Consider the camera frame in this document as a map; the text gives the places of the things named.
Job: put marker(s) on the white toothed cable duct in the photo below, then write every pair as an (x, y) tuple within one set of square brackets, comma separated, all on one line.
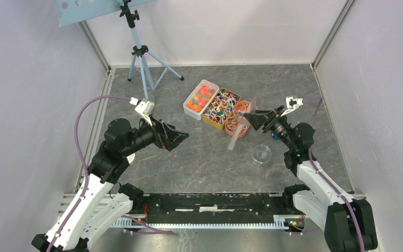
[(278, 223)]

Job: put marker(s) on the clear plastic scoop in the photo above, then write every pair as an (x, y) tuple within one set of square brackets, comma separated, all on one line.
[(234, 138)]

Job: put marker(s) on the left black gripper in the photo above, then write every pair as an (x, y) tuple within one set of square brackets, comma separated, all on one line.
[(166, 135)]

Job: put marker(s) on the white tin of gummies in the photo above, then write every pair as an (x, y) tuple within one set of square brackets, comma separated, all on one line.
[(199, 99)]

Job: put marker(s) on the yellow tin of lollipops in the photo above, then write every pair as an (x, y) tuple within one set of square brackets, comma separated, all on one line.
[(220, 108)]

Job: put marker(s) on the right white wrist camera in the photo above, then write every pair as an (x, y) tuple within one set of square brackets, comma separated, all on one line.
[(293, 103)]

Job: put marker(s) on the pink tin of lollipops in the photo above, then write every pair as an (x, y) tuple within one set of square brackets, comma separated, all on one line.
[(234, 120)]

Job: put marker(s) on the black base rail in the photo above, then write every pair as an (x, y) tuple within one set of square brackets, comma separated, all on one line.
[(211, 208)]

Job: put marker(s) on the light blue perforated plate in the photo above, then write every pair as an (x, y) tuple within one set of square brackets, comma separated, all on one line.
[(71, 11)]

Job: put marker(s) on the light blue tripod stand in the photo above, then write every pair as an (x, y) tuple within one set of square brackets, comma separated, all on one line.
[(140, 50)]

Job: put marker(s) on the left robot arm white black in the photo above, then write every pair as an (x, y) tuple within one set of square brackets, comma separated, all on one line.
[(78, 228)]

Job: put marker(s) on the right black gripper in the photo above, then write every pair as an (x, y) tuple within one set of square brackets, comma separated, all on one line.
[(268, 120)]

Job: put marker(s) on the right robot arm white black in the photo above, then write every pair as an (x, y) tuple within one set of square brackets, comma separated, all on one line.
[(347, 223)]

